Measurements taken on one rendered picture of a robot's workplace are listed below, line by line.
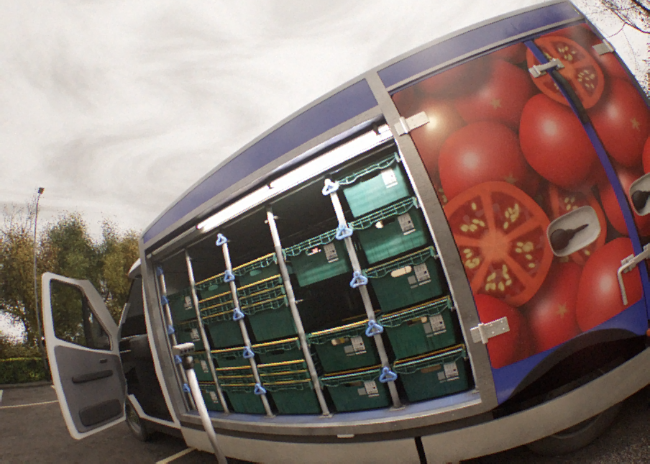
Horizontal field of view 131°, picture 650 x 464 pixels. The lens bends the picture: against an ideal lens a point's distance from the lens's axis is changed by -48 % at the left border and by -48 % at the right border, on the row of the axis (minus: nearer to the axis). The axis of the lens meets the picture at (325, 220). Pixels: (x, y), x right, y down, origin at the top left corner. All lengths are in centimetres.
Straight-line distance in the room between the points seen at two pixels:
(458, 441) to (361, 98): 187
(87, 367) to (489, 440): 350
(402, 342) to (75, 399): 307
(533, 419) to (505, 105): 152
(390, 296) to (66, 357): 308
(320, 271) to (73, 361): 276
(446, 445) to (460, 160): 141
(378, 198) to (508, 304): 87
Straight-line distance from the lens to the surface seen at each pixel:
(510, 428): 160
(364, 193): 159
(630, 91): 192
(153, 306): 271
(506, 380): 145
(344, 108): 164
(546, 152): 146
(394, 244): 151
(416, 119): 147
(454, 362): 156
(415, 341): 155
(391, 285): 152
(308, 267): 169
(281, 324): 184
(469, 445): 162
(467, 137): 142
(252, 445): 221
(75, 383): 343
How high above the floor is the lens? 135
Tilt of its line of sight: 16 degrees up
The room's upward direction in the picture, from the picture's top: 17 degrees counter-clockwise
